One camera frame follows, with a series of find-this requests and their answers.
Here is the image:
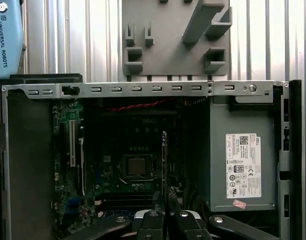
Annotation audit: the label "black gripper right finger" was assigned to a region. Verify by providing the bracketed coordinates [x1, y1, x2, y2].
[167, 186, 276, 240]

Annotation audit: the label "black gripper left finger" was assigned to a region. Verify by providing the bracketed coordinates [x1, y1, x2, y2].
[76, 191, 165, 240]

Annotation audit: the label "green RAM stick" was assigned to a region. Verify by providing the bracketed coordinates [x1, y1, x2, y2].
[161, 131, 168, 216]

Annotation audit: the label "black RAM slot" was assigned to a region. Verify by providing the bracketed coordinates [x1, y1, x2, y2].
[102, 192, 153, 198]
[102, 203, 153, 209]
[102, 198, 153, 204]

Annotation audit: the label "installed RAM stick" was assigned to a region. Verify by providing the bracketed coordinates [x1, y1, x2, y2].
[102, 209, 140, 218]

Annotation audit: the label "socket locking lever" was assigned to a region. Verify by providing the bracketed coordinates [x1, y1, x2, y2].
[119, 174, 155, 181]

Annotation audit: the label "silver CPU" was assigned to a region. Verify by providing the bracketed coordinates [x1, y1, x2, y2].
[127, 158, 147, 176]

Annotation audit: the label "metal socket cover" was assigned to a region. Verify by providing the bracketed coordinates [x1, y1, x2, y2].
[121, 154, 153, 181]

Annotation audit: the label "grey power supply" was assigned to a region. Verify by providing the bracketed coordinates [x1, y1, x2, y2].
[208, 96, 279, 213]

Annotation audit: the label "black expansion slot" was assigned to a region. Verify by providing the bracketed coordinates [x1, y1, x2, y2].
[78, 136, 86, 197]

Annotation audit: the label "green motherboard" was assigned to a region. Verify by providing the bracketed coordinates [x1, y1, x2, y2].
[51, 98, 210, 240]

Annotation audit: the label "black PC case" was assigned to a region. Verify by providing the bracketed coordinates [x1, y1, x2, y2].
[0, 73, 302, 240]

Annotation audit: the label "grey parts rack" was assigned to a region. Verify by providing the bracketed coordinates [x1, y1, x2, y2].
[121, 0, 233, 82]

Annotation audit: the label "red twisted wire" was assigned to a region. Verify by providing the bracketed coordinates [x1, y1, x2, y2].
[104, 98, 180, 112]

